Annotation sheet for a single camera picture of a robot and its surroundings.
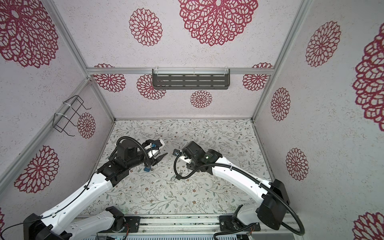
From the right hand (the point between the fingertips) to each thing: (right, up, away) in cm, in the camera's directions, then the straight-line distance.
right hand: (193, 154), depth 79 cm
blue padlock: (-28, -11, +13) cm, 33 cm away
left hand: (-16, +3, -4) cm, 17 cm away
